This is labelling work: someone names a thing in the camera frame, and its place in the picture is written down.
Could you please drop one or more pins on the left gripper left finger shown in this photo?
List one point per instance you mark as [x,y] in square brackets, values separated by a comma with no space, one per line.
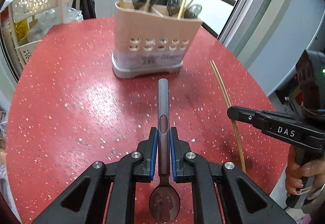
[105,193]

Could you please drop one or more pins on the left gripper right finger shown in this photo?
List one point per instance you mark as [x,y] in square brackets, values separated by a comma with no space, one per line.
[220,194]

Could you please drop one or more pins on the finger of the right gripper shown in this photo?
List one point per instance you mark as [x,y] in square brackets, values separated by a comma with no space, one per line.
[246,115]

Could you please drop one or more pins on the dark grey handled spoon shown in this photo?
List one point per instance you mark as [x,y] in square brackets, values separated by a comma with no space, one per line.
[193,11]

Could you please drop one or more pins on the black handled spoon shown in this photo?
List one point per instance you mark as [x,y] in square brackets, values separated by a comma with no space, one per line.
[173,7]

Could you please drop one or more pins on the person's right hand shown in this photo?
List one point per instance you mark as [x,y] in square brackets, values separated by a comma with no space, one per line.
[294,173]

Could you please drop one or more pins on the beige utensil holder caddy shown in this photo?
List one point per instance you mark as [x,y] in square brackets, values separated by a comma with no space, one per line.
[150,42]

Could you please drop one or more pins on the black cloth hanging on cart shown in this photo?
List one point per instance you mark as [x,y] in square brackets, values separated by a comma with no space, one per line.
[87,8]

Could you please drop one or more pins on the beige plastic storage cart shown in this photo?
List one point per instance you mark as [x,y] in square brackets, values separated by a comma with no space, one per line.
[27,21]

